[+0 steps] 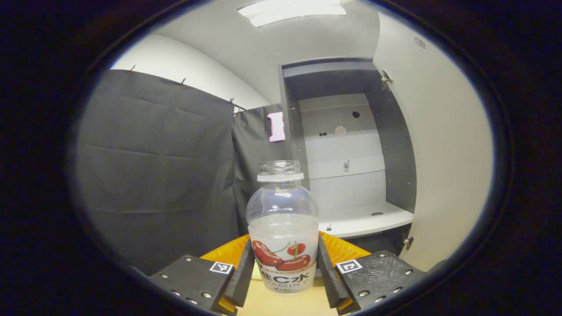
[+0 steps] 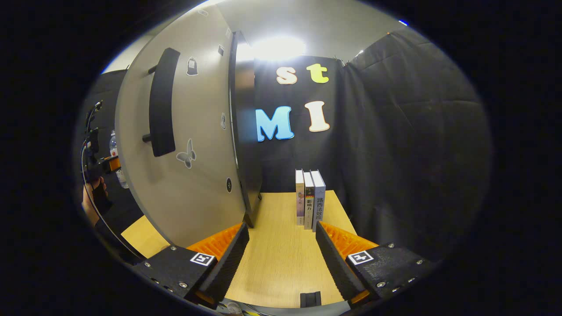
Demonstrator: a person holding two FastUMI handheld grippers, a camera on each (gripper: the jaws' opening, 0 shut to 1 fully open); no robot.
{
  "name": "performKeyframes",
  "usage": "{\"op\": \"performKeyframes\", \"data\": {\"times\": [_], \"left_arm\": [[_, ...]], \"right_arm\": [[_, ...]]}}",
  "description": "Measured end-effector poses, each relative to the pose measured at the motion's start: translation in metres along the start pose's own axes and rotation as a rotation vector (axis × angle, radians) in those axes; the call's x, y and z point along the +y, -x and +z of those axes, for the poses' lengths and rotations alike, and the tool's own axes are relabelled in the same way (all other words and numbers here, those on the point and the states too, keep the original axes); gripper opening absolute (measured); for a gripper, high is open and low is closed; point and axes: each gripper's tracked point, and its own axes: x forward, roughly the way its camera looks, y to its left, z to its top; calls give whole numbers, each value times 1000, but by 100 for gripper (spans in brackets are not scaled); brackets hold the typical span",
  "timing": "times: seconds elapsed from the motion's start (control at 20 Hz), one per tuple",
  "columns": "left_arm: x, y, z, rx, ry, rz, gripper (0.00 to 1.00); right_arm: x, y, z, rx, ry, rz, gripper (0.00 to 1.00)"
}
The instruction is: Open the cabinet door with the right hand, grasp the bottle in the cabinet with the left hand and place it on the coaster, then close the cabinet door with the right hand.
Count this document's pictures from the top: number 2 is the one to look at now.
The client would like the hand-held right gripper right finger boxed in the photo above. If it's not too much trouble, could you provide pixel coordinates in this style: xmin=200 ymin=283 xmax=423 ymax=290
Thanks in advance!
xmin=315 ymin=221 xmax=440 ymax=309

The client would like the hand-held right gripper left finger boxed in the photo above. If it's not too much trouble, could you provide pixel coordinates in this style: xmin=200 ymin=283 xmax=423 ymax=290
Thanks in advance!
xmin=131 ymin=222 xmax=251 ymax=310

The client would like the clear plastic bottle red label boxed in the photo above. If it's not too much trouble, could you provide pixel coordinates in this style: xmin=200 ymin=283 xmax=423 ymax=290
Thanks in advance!
xmin=109 ymin=130 xmax=129 ymax=189

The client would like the black door handle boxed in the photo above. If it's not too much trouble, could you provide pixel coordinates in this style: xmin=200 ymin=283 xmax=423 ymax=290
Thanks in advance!
xmin=142 ymin=47 xmax=181 ymax=158

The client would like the beige cabinet door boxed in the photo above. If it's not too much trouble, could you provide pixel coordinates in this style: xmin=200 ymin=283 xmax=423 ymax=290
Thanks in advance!
xmin=115 ymin=4 xmax=246 ymax=248

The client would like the grey cabinet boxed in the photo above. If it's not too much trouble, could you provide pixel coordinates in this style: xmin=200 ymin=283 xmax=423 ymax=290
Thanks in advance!
xmin=228 ymin=31 xmax=264 ymax=229

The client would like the black spine book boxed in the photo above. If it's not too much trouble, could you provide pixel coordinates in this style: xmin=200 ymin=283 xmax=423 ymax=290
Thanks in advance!
xmin=303 ymin=171 xmax=316 ymax=231

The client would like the grey spine book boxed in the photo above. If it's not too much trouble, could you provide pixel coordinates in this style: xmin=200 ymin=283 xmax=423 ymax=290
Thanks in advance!
xmin=310 ymin=169 xmax=327 ymax=233

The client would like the purple spine book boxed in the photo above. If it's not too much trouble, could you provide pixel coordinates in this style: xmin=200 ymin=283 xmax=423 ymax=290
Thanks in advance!
xmin=295 ymin=169 xmax=305 ymax=226

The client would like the black backdrop cloth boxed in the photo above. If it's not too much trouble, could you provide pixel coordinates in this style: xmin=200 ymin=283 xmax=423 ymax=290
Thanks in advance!
xmin=86 ymin=29 xmax=490 ymax=264

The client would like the ceiling light panel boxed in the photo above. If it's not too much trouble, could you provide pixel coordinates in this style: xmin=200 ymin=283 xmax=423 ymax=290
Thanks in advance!
xmin=252 ymin=36 xmax=306 ymax=62

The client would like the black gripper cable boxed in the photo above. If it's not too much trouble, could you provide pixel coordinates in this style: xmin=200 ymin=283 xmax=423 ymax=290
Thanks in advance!
xmin=80 ymin=140 xmax=145 ymax=260

